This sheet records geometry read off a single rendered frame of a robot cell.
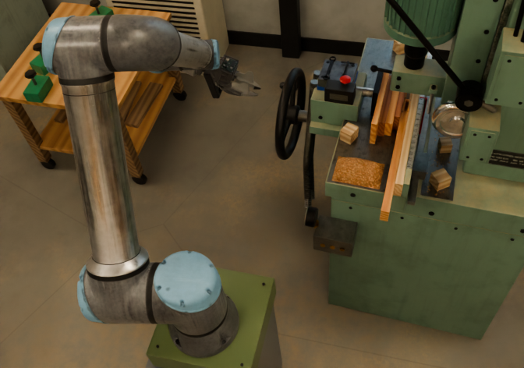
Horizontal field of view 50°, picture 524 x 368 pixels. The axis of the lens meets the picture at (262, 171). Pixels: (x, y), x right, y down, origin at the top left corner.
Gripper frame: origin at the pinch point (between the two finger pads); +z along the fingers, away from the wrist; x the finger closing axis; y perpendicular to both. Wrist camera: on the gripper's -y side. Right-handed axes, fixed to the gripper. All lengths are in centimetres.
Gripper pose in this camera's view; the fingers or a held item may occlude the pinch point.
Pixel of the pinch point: (254, 91)
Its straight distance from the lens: 190.6
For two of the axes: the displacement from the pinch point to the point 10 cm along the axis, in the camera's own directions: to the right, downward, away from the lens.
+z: 9.2, 3.8, 0.5
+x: 2.9, -7.7, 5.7
